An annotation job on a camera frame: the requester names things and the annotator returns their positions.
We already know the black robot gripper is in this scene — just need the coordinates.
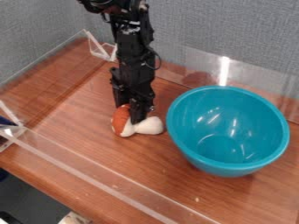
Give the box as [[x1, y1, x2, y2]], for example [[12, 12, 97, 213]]
[[109, 52, 155, 124]]

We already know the white brown toy mushroom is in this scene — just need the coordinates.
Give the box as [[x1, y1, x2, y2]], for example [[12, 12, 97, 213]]
[[111, 104, 164, 137]]

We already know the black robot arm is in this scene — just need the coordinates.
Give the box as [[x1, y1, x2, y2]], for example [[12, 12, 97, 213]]
[[77, 0, 157, 124]]

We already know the blue plastic bowl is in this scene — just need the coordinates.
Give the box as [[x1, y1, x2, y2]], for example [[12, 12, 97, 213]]
[[165, 86, 290, 178]]

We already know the clear acrylic back barrier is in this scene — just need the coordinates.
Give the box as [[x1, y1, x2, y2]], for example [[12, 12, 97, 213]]
[[156, 45, 299, 124]]

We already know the clear acrylic barrier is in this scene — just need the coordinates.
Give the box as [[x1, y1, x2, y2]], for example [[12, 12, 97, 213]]
[[0, 100, 219, 224], [0, 29, 87, 88], [156, 45, 299, 124]]

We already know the clear acrylic left barrier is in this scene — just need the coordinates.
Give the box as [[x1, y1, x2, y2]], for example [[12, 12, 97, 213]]
[[0, 29, 87, 88]]

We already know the clear acrylic front barrier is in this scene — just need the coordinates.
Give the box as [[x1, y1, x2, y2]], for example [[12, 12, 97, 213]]
[[0, 100, 219, 224]]

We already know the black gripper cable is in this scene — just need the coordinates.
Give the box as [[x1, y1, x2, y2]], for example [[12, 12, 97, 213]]
[[147, 47, 163, 71]]

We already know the clear acrylic corner bracket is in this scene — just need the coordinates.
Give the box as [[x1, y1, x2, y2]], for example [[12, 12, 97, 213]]
[[84, 31, 117, 62]]

